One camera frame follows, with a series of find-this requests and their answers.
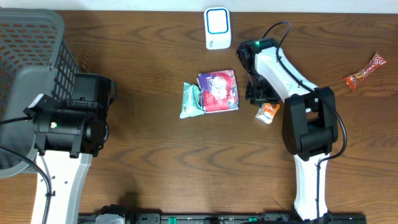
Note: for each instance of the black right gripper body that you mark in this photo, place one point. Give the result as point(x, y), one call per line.
point(260, 91)

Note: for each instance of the small orange snack packet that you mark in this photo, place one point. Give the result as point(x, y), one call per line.
point(267, 112)

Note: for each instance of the purple red noodle packet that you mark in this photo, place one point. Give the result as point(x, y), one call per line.
point(219, 91)

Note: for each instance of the teal white snack packet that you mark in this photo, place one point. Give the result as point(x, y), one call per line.
point(191, 105)

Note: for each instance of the red orange snack bag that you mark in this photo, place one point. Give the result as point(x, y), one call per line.
point(354, 79)

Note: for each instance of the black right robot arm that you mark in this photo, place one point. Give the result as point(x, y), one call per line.
point(309, 126)

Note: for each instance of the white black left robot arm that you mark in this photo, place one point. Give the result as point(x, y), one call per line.
point(68, 134)

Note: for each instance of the white barcode scanner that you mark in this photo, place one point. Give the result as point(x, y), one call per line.
point(217, 28)

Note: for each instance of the dark grey plastic basket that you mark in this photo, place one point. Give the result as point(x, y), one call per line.
point(35, 59)

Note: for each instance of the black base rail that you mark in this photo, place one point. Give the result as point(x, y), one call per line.
point(268, 217)

